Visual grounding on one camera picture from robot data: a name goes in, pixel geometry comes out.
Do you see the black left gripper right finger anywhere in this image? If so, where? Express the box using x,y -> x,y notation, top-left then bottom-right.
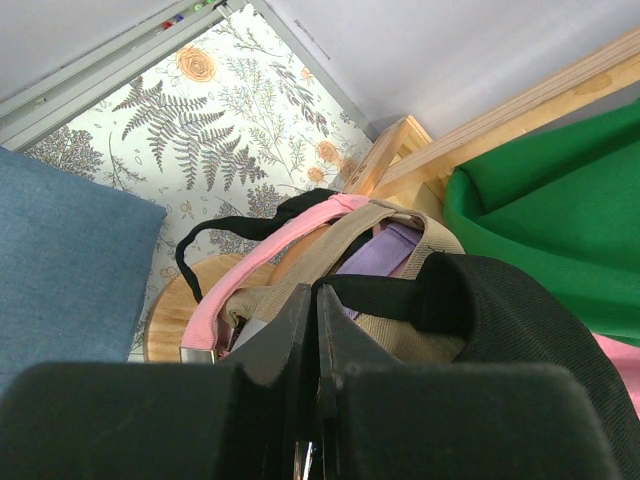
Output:
315,283 -> 620,479

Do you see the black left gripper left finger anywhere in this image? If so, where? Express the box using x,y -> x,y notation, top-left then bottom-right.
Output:
1,285 -> 311,479

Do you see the beige sport cap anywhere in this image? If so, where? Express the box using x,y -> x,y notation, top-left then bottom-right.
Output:
219,201 -> 464,364

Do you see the pink cap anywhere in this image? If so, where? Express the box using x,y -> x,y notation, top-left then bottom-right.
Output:
180,193 -> 369,364

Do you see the black sport cap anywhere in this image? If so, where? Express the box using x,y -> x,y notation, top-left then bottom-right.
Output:
315,253 -> 639,453

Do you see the purple cap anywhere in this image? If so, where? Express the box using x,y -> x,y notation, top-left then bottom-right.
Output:
335,221 -> 424,319

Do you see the black MLB cap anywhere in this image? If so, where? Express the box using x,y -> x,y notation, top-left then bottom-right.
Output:
175,188 -> 335,303

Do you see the wooden hat stand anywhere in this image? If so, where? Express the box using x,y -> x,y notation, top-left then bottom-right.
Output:
142,232 -> 321,364

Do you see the folded blue cloth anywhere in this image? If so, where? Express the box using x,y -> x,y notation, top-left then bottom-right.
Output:
1,150 -> 166,388

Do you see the wooden clothes rack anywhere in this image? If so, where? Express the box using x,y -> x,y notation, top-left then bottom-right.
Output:
343,29 -> 639,220

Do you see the pink t-shirt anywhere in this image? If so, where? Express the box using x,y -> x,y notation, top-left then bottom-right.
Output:
594,334 -> 640,414

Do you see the green tank top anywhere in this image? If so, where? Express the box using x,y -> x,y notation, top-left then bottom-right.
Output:
444,102 -> 639,346

